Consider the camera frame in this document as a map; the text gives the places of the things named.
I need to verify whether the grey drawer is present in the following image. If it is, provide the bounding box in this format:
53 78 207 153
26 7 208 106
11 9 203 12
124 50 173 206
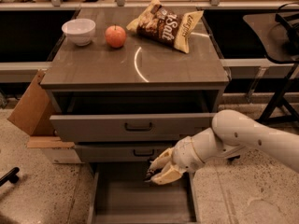
75 142 175 162
50 90 219 143
87 161 200 224

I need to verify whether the red apple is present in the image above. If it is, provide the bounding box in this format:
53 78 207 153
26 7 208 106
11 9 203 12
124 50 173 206
105 25 126 49

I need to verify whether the brown cardboard box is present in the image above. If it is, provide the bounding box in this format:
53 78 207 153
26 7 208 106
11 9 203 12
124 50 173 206
7 70 74 148

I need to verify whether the grey top drawer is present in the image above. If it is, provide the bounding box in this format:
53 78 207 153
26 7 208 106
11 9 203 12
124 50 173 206
50 90 219 143

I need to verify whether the dark chocolate bar wrapper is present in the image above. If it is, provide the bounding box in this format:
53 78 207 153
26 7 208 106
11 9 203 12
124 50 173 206
144 169 161 182

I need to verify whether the yellow brown chip bag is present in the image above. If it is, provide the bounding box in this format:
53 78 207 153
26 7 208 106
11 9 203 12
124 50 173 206
126 0 203 53

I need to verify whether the black table stand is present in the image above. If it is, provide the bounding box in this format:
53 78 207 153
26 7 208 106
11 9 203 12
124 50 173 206
244 3 298 128

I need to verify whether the grey bottom drawer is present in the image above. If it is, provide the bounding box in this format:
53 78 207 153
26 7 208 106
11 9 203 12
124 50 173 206
87 161 200 224

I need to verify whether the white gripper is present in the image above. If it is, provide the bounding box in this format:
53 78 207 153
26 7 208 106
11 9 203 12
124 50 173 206
149 136 204 185

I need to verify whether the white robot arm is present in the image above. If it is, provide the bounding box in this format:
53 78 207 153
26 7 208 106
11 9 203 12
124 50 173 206
145 110 299 185

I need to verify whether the black chair caster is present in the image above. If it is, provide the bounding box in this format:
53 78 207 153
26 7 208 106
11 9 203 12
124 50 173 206
0 167 20 187

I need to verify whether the grey drawer cabinet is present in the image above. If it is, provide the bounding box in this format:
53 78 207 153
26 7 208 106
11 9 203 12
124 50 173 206
40 7 231 173

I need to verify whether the grey middle drawer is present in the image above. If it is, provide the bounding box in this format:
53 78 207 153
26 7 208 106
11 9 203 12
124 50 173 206
75 142 175 162

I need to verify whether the white bowl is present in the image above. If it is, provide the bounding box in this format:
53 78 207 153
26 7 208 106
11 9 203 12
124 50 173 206
62 19 95 46

